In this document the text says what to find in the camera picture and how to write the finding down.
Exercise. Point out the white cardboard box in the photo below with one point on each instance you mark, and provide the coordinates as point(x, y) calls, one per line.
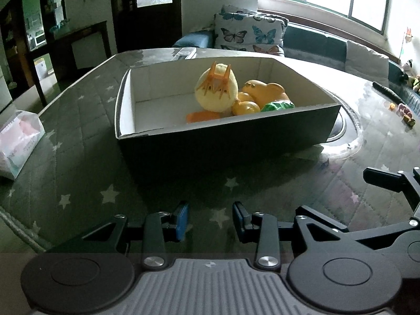
point(157, 85)

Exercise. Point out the yellow toy egg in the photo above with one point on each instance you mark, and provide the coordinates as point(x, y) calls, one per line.
point(246, 108)

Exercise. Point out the white remote control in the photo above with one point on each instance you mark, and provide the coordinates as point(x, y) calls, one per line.
point(185, 52)

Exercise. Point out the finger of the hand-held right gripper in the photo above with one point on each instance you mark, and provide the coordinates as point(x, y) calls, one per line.
point(384, 180)
point(387, 234)

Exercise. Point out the round metal table plate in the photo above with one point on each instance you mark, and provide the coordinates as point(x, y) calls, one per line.
point(339, 128)

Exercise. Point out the dark wooden door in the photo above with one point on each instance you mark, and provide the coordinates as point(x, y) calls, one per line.
point(124, 23)

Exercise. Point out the orange plastic toy stool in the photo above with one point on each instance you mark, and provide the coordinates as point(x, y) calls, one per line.
point(216, 72)

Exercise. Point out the tissue pack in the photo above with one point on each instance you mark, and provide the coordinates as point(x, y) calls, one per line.
point(19, 144)

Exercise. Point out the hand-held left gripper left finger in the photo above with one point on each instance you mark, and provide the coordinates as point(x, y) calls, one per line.
point(182, 223)

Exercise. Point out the small colourful toy car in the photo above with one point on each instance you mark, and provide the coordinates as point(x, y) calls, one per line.
point(407, 115)

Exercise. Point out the dark wooden cabinet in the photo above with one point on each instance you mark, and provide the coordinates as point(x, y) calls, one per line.
point(6, 32)

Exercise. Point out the butterfly print pillow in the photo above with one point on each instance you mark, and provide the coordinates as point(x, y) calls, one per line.
point(249, 34)
point(229, 9)

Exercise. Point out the blue sofa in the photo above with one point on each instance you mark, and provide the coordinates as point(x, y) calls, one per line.
point(308, 42)

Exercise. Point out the yellow fuzzy ball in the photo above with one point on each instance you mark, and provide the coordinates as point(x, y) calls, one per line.
point(226, 88)

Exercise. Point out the orange toy piece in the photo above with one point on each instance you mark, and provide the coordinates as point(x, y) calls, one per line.
point(203, 117)

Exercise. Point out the black white plush toy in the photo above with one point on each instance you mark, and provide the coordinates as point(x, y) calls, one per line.
point(407, 70)

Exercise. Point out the black marker pen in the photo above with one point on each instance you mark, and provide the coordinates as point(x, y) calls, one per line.
point(390, 92)

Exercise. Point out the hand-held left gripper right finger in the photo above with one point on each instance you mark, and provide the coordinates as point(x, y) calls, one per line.
point(239, 220)

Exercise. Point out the yellow toy duck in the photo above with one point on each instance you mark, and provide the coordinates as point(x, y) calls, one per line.
point(262, 90)

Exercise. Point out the white sofa cushion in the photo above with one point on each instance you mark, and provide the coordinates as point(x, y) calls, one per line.
point(364, 59)

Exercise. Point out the dark wooden side table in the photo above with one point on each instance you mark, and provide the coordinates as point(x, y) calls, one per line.
point(82, 29)

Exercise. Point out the green toy vegetable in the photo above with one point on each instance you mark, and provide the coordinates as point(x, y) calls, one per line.
point(277, 106)

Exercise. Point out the white microwave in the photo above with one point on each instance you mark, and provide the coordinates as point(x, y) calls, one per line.
point(40, 39)

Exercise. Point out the white storage bin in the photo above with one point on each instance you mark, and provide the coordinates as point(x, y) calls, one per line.
point(41, 69)

